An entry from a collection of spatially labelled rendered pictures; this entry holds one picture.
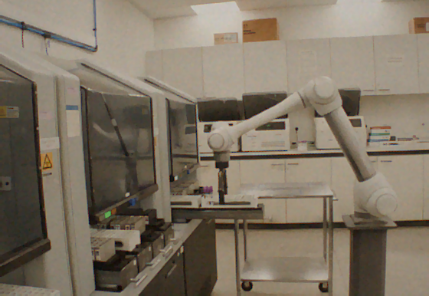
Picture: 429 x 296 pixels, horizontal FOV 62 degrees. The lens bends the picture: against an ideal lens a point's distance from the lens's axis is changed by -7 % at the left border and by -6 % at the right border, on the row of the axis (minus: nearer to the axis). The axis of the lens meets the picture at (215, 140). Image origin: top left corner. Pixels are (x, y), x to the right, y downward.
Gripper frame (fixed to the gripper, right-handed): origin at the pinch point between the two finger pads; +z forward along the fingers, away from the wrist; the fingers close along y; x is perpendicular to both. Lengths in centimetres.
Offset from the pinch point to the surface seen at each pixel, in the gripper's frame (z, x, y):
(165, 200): -2.2, 27.2, -16.3
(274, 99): -64, -20, 254
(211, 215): 7.8, 5.4, -6.6
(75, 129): -41, 27, -99
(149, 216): -1, 26, -45
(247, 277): 58, -9, 28
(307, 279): 58, -46, 27
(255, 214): 7.4, -17.8, -6.6
